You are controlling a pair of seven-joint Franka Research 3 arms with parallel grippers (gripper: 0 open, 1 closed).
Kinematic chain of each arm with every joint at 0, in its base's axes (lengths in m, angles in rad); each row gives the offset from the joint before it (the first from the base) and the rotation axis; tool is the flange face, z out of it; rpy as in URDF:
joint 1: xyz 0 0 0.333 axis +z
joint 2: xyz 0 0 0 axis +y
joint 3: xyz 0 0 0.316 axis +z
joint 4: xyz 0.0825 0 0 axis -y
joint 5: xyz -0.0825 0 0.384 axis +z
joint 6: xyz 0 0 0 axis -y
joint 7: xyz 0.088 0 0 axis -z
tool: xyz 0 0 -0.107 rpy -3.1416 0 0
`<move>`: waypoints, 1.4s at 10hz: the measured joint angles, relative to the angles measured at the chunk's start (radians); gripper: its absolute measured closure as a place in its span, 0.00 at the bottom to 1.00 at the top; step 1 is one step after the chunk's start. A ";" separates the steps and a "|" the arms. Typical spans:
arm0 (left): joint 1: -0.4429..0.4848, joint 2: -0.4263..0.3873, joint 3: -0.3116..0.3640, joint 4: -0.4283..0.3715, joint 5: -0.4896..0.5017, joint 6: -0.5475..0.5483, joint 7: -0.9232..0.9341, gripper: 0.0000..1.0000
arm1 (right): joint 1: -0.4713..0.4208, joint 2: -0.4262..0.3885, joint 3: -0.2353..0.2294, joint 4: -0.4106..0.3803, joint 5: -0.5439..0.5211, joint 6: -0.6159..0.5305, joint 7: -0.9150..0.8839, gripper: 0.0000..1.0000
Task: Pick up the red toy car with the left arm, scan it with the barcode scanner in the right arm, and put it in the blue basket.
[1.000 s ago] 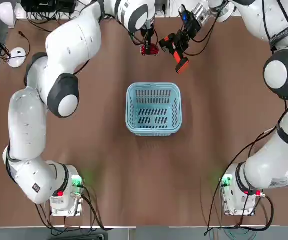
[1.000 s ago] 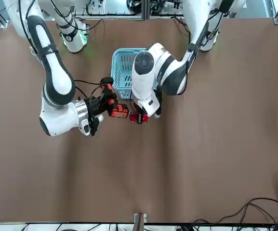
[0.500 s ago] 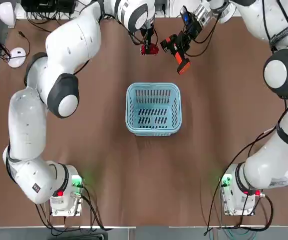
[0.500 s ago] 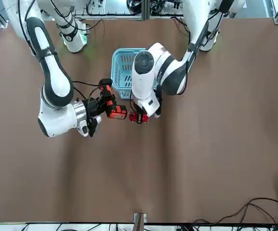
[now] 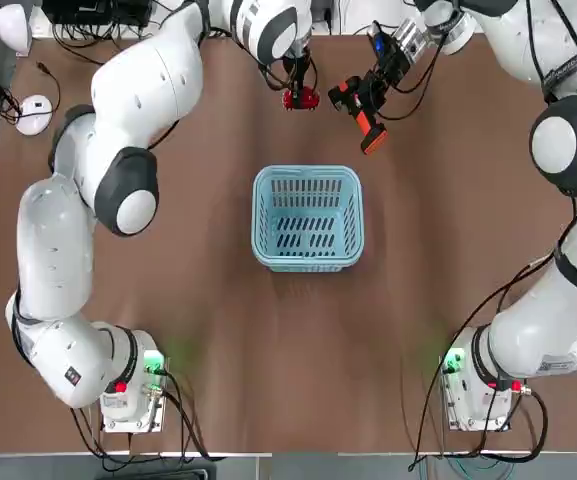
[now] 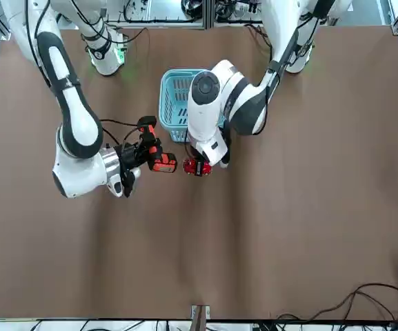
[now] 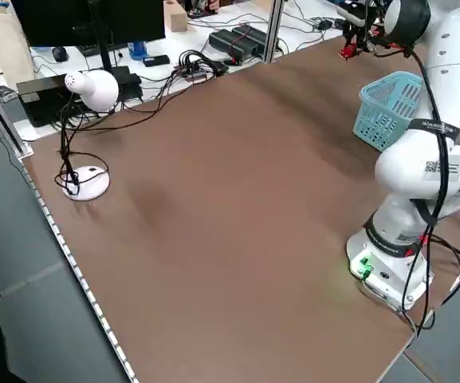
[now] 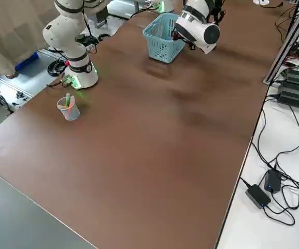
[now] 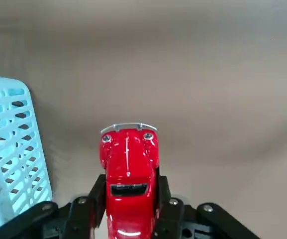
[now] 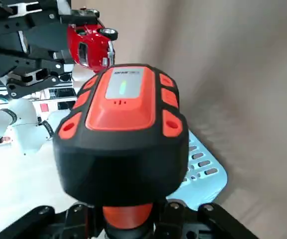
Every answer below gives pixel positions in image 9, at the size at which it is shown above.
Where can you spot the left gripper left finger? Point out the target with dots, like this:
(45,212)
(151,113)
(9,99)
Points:
(78,214)

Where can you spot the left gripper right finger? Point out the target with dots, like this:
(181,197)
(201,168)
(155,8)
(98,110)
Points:
(178,219)

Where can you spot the red toy car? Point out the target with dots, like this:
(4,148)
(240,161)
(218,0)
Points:
(128,159)

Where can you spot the light blue plastic basket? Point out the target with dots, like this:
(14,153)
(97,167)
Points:
(14,83)

